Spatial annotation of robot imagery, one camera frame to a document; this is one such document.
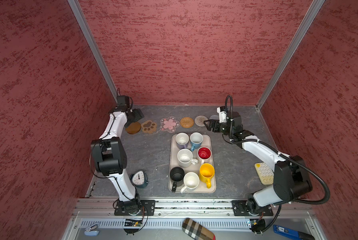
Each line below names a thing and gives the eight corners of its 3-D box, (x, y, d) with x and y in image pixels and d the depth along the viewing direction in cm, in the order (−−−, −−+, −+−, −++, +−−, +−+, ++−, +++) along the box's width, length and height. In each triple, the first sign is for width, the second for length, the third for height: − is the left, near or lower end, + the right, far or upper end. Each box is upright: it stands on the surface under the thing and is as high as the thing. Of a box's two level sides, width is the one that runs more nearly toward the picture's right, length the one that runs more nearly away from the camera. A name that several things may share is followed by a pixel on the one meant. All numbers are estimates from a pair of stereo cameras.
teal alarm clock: (130, 187, 82) (127, 185, 78) (133, 173, 88) (131, 170, 84) (147, 187, 83) (145, 185, 78) (149, 173, 88) (147, 170, 84)
